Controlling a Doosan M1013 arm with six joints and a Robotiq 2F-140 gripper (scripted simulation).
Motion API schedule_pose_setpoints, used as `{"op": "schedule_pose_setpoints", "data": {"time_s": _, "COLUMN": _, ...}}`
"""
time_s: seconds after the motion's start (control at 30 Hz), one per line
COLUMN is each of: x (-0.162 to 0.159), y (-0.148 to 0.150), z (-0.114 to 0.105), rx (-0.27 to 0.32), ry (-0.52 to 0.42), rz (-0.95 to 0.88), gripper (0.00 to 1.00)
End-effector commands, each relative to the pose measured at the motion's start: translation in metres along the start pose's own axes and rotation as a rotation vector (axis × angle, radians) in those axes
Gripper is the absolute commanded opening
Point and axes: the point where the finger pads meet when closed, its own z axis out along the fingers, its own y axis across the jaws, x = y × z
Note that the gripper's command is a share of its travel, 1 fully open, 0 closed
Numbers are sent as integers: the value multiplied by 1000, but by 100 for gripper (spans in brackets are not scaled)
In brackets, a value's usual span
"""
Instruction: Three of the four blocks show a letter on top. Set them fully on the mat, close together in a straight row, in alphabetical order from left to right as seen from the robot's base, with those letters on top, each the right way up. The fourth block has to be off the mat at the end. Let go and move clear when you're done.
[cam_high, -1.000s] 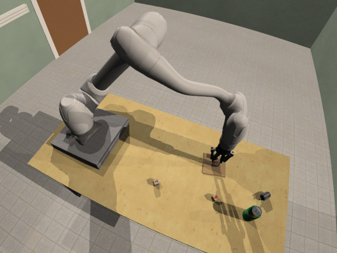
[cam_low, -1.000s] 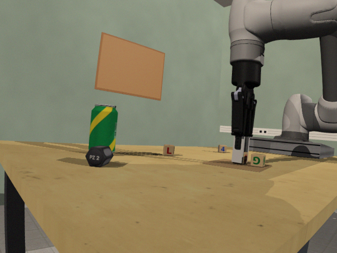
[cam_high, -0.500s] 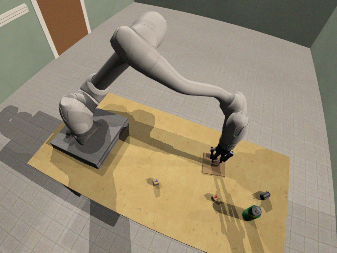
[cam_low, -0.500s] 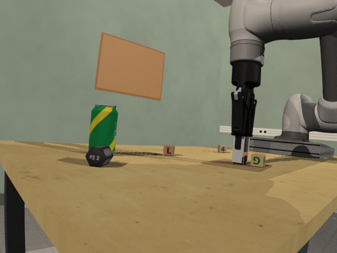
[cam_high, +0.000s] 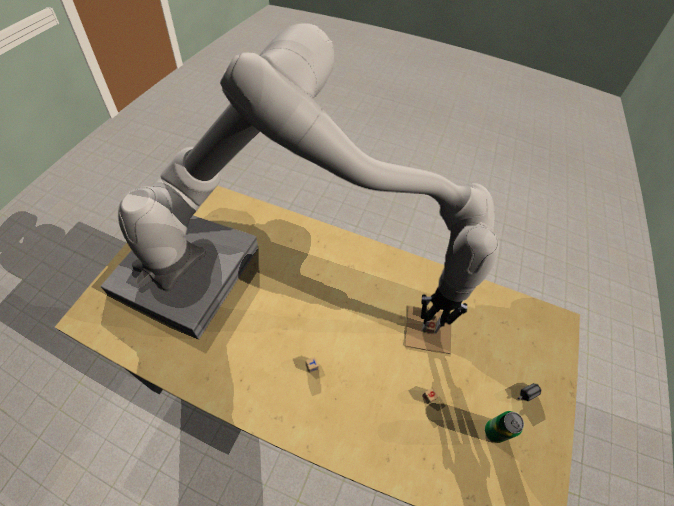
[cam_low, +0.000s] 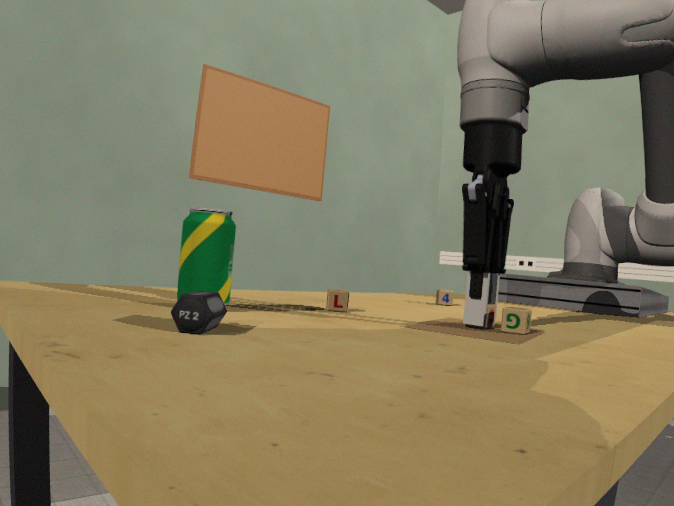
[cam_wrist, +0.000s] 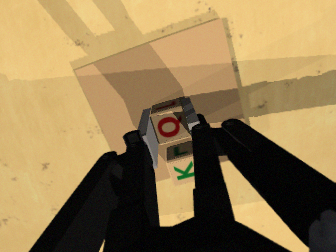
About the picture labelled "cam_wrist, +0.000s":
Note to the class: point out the tan square mat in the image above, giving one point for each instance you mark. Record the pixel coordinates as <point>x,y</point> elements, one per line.
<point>194,63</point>

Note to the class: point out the beige block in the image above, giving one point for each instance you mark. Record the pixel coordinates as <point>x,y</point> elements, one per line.
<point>169,121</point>
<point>179,161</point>

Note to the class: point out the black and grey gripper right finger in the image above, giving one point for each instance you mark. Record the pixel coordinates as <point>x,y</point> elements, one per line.
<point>302,197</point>

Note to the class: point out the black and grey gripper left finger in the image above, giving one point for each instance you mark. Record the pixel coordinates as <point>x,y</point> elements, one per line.
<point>81,223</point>

